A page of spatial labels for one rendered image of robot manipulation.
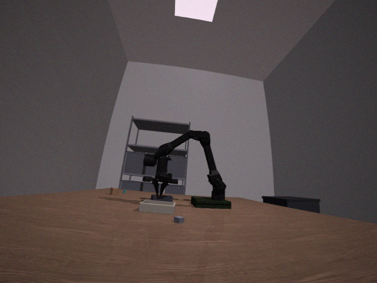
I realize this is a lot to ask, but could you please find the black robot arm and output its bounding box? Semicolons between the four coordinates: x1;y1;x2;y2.
143;130;226;201

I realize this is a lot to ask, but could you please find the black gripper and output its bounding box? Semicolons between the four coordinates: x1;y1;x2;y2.
143;167;178;196

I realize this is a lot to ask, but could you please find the shallow beige tray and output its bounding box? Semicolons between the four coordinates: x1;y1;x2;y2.
138;199;176;215

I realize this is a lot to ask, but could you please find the tan cube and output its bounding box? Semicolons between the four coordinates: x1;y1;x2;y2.
110;188;119;195

